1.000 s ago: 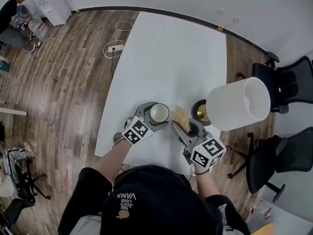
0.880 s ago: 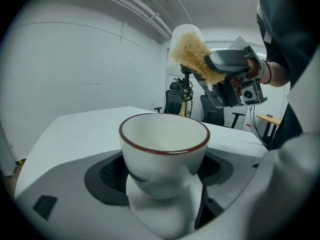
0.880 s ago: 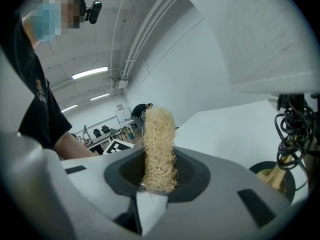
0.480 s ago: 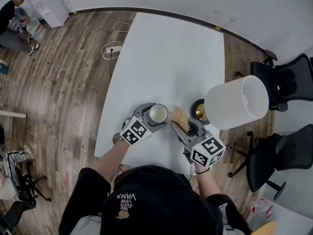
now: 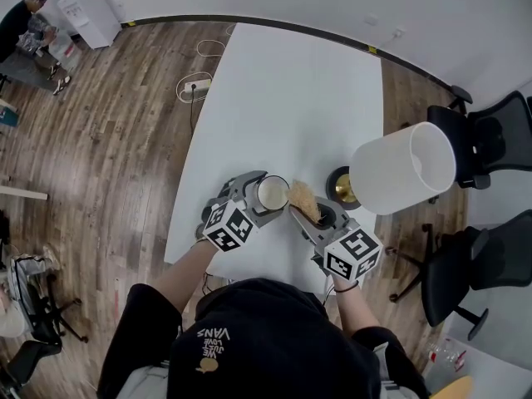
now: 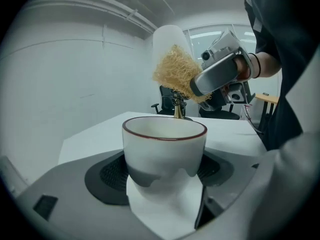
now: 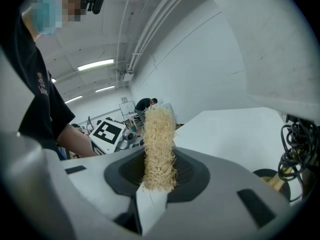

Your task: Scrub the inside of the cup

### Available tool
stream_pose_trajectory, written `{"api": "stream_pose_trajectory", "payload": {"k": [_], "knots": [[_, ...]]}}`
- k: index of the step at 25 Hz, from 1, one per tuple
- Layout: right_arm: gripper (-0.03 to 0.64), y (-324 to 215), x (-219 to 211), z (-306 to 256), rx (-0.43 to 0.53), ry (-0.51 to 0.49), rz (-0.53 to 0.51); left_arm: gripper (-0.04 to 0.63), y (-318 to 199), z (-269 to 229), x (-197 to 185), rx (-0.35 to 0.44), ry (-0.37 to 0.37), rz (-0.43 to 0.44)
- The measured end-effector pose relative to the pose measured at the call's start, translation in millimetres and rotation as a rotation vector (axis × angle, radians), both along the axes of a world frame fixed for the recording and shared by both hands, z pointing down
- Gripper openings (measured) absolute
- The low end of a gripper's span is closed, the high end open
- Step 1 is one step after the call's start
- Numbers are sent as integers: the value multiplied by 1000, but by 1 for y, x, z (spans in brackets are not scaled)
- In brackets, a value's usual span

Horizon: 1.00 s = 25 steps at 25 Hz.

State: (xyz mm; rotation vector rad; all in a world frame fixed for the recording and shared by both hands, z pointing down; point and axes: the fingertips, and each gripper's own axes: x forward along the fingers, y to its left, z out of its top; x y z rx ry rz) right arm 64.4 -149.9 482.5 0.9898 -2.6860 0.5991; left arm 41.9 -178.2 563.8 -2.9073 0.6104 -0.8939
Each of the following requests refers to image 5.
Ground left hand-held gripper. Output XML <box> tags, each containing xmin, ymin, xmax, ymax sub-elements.
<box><xmin>201</xmin><ymin>170</ymin><xmax>289</xmax><ymax>254</ymax></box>

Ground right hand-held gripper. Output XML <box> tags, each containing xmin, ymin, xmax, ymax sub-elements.
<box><xmin>288</xmin><ymin>198</ymin><xmax>384</xmax><ymax>283</ymax></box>

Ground white cup with dark rim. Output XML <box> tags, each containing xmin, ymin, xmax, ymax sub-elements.
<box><xmin>255</xmin><ymin>175</ymin><xmax>291</xmax><ymax>213</ymax></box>

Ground tan fibre scrubbing brush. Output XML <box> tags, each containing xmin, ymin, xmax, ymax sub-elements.
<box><xmin>287</xmin><ymin>179</ymin><xmax>324</xmax><ymax>224</ymax></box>

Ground person's left forearm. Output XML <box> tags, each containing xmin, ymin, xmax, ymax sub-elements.
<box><xmin>150</xmin><ymin>239</ymin><xmax>220</xmax><ymax>320</ymax></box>

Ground person's right forearm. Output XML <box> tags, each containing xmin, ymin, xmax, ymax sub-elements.
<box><xmin>332</xmin><ymin>275</ymin><xmax>382</xmax><ymax>342</ymax></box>

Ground person's left hand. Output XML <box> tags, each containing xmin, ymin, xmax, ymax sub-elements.
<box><xmin>192</xmin><ymin>221</ymin><xmax>209</xmax><ymax>246</ymax></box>

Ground table lamp with white shade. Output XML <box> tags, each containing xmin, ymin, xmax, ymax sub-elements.
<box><xmin>324</xmin><ymin>121</ymin><xmax>458</xmax><ymax>216</ymax></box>

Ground person's black shirt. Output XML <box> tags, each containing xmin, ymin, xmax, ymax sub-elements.
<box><xmin>96</xmin><ymin>277</ymin><xmax>430</xmax><ymax>399</ymax></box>

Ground black mesh office chair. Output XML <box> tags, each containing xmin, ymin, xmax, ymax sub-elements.
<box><xmin>386</xmin><ymin>209</ymin><xmax>532</xmax><ymax>342</ymax></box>
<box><xmin>426</xmin><ymin>84</ymin><xmax>532</xmax><ymax>190</ymax></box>

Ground clear plastic bottle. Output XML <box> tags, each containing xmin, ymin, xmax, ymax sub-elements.
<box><xmin>425</xmin><ymin>337</ymin><xmax>470</xmax><ymax>374</ymax></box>

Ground round yellow wooden board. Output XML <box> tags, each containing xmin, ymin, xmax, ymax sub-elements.
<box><xmin>429</xmin><ymin>374</ymin><xmax>475</xmax><ymax>399</ymax></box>

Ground person's grey trousers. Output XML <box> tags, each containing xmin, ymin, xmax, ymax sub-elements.
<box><xmin>119</xmin><ymin>362</ymin><xmax>172</xmax><ymax>399</ymax></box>

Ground light wooden plank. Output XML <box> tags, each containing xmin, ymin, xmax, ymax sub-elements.
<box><xmin>0</xmin><ymin>185</ymin><xmax>49</xmax><ymax>201</ymax></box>

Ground white plastic bag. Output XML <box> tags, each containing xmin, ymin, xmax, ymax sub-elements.
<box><xmin>47</xmin><ymin>28</ymin><xmax>82</xmax><ymax>73</ymax></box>

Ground white cabinet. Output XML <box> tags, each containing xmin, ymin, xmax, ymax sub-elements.
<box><xmin>57</xmin><ymin>0</ymin><xmax>125</xmax><ymax>51</ymax></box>

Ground black office chair with jacket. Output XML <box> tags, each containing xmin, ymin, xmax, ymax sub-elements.
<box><xmin>0</xmin><ymin>252</ymin><xmax>90</xmax><ymax>394</ymax></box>

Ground teal box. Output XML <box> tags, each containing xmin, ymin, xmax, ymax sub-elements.
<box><xmin>0</xmin><ymin>99</ymin><xmax>20</xmax><ymax>126</ymax></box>

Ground white coiled cable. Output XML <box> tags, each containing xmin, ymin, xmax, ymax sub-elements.
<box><xmin>175</xmin><ymin>71</ymin><xmax>214</xmax><ymax>104</ymax></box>

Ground white looped floor cable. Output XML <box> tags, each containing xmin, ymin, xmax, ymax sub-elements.
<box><xmin>196</xmin><ymin>23</ymin><xmax>237</xmax><ymax>58</ymax></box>

